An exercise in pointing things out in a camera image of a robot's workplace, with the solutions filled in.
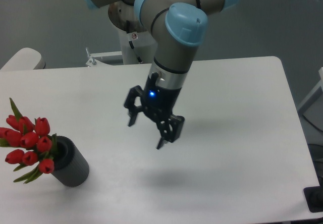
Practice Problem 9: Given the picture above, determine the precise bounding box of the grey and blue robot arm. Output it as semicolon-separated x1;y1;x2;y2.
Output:
85;0;239;148

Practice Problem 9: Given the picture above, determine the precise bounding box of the red tulip bouquet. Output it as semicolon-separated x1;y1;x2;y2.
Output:
1;98;60;184

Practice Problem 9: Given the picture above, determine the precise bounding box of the black cable grommet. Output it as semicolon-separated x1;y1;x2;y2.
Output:
303;186;322;213

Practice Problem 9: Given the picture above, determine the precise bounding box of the white furniture edge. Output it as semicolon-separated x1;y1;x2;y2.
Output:
296;68;322;116

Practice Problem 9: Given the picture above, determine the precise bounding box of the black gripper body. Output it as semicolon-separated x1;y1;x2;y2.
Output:
142;72;182;121

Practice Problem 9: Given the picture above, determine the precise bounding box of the white metal base frame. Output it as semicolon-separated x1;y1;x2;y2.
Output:
85;47;123;67

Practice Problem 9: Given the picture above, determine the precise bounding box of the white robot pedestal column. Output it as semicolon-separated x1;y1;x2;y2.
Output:
107;2;158;65

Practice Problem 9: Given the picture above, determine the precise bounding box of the black cable on pedestal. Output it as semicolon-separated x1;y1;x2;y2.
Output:
128;40;144;64

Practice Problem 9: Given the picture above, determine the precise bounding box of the white chair armrest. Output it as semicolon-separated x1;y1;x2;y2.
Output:
1;47;46;72

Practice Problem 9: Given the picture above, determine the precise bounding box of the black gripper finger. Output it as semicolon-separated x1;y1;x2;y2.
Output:
156;115;185;149
124;85;143;127

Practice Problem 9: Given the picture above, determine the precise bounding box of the dark grey ribbed vase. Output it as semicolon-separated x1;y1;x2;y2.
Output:
52;136;89;187

